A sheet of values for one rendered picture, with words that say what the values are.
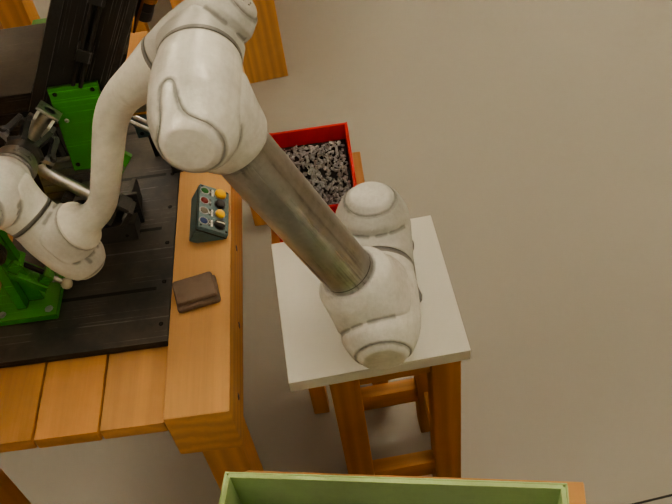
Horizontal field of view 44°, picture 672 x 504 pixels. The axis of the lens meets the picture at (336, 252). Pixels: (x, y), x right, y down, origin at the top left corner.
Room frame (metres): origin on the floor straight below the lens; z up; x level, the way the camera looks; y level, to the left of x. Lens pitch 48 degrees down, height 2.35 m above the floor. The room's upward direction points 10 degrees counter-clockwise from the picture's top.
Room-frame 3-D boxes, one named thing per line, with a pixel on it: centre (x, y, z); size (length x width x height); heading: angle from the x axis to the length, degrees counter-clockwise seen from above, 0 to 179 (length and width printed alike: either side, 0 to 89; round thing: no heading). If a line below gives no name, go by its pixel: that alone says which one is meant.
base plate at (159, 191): (1.69, 0.58, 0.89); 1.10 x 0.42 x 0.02; 178
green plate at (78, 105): (1.62, 0.52, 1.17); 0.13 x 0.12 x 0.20; 178
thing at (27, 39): (1.81, 0.72, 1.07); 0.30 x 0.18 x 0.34; 178
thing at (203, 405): (1.68, 0.30, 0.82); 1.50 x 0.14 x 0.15; 178
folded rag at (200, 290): (1.25, 0.33, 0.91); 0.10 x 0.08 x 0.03; 98
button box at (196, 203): (1.49, 0.29, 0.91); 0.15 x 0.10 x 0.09; 178
